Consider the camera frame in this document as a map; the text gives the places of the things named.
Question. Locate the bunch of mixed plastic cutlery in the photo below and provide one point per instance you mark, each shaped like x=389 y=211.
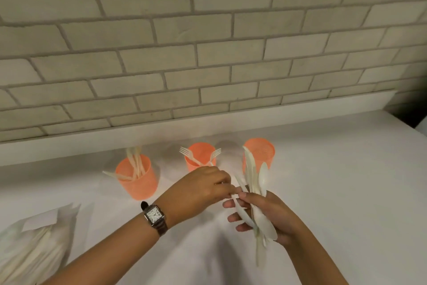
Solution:
x=267 y=224

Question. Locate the person's left hand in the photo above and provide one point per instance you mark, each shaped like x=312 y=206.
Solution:
x=196 y=191

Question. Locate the orange mesh plastic cup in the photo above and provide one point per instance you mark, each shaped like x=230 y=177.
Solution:
x=200 y=151
x=138 y=188
x=265 y=151

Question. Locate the person's left forearm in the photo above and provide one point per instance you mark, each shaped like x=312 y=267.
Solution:
x=106 y=254

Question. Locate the translucent black print plastic bag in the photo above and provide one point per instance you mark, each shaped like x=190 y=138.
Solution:
x=40 y=219

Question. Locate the person's right hand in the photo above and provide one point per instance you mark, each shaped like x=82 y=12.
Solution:
x=280 y=218

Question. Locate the white appliance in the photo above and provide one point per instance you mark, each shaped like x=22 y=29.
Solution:
x=422 y=128

